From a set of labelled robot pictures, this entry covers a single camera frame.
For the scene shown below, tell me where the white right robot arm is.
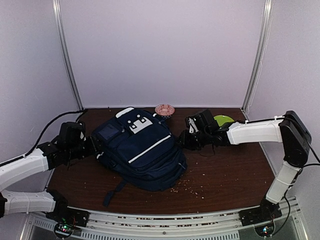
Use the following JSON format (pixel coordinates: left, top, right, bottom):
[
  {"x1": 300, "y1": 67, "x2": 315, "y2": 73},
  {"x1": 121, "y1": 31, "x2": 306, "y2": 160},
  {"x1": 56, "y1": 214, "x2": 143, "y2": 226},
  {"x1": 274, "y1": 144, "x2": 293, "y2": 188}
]
[{"x1": 177, "y1": 109, "x2": 312, "y2": 221}]

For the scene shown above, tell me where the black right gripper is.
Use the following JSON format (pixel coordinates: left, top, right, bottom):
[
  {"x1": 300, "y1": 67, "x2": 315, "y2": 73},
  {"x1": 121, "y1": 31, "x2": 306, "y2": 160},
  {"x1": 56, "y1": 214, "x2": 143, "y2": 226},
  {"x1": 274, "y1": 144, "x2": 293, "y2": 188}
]
[{"x1": 174, "y1": 129, "x2": 210, "y2": 151}]

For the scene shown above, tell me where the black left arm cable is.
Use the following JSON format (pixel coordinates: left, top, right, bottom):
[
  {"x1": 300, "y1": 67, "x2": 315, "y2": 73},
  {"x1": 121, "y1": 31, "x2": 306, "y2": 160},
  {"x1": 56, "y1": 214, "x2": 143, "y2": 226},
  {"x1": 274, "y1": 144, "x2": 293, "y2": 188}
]
[{"x1": 0, "y1": 108, "x2": 88, "y2": 166}]

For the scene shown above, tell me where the right aluminium frame post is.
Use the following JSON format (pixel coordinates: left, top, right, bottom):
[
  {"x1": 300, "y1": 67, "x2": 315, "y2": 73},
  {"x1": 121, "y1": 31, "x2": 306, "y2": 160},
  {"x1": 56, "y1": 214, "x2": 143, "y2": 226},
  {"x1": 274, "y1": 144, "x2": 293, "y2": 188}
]
[{"x1": 242, "y1": 0, "x2": 273, "y2": 115}]

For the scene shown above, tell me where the green plate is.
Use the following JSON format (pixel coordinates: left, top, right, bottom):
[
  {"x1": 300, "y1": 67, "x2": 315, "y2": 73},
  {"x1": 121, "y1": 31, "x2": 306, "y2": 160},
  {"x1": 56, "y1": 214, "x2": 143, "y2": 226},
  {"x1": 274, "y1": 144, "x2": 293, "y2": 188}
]
[{"x1": 213, "y1": 114, "x2": 235, "y2": 127}]

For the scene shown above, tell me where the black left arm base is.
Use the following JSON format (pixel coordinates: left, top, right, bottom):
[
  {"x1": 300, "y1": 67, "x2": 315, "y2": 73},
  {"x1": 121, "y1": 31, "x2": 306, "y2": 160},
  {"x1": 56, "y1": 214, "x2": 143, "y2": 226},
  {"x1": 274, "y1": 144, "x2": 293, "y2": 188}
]
[{"x1": 45, "y1": 190, "x2": 90, "y2": 227}]

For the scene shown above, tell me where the left aluminium frame post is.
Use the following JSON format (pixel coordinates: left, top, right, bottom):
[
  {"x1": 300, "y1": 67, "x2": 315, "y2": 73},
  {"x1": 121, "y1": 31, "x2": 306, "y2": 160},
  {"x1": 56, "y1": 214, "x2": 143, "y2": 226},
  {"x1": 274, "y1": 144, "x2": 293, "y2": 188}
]
[{"x1": 52, "y1": 0, "x2": 84, "y2": 110}]

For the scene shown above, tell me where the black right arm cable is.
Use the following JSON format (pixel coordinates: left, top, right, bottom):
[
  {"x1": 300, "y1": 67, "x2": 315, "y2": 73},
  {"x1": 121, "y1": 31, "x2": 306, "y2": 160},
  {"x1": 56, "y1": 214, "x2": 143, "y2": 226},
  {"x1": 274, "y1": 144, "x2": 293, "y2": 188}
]
[{"x1": 299, "y1": 129, "x2": 320, "y2": 167}]

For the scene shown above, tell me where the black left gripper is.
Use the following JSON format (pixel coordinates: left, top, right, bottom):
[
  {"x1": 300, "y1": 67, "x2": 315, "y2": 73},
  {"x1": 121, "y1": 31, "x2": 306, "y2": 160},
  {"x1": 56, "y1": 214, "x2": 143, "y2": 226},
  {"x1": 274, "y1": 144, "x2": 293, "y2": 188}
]
[{"x1": 66, "y1": 132, "x2": 107, "y2": 161}]

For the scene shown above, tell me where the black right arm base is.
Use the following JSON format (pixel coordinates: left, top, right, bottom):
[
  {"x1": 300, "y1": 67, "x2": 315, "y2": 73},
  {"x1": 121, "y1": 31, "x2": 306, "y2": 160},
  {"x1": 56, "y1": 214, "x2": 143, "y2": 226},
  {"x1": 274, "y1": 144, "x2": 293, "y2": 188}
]
[{"x1": 238, "y1": 197, "x2": 282, "y2": 226}]

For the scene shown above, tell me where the aluminium front rail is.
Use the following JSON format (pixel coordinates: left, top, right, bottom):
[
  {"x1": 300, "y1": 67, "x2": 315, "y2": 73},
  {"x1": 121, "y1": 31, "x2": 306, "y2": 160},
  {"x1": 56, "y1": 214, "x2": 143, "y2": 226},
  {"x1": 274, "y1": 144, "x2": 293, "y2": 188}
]
[{"x1": 23, "y1": 196, "x2": 307, "y2": 240}]

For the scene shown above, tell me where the red blue patterned bowl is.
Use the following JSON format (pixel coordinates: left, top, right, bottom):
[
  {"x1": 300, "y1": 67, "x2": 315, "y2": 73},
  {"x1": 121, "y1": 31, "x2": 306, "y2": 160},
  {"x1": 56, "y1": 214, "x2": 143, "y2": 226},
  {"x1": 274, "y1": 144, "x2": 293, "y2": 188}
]
[{"x1": 155, "y1": 104, "x2": 175, "y2": 119}]

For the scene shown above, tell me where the navy blue student backpack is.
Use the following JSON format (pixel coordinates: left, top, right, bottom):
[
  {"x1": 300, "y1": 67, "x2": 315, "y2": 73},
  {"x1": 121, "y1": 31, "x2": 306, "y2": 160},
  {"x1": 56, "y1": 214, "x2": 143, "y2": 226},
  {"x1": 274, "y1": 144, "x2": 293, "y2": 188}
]
[{"x1": 91, "y1": 107, "x2": 188, "y2": 207}]

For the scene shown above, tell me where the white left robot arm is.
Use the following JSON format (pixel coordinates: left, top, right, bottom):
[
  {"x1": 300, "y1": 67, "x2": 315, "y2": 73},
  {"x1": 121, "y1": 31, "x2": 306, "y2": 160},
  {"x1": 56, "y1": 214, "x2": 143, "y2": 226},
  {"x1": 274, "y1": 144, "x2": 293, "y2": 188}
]
[{"x1": 0, "y1": 122, "x2": 100, "y2": 222}]

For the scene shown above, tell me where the aluminium frame post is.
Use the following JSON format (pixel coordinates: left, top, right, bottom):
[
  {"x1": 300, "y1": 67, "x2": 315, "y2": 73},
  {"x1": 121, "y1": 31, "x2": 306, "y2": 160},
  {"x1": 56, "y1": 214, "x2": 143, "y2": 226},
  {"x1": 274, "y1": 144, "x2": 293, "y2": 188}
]
[
  {"x1": 242, "y1": 0, "x2": 273, "y2": 115},
  {"x1": 52, "y1": 0, "x2": 84, "y2": 110}
]

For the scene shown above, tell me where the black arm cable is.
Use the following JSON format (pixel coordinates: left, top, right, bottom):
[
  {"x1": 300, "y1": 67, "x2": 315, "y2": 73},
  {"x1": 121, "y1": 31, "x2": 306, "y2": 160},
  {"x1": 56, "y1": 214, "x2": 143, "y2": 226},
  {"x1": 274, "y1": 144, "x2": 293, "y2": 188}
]
[
  {"x1": 299, "y1": 129, "x2": 320, "y2": 167},
  {"x1": 0, "y1": 108, "x2": 88, "y2": 166}
]

